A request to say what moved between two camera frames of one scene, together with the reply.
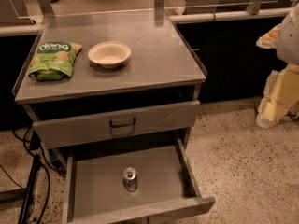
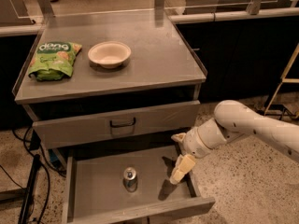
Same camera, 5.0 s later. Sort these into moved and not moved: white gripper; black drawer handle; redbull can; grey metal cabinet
Moved: white gripper
Not moved: redbull can; grey metal cabinet; black drawer handle
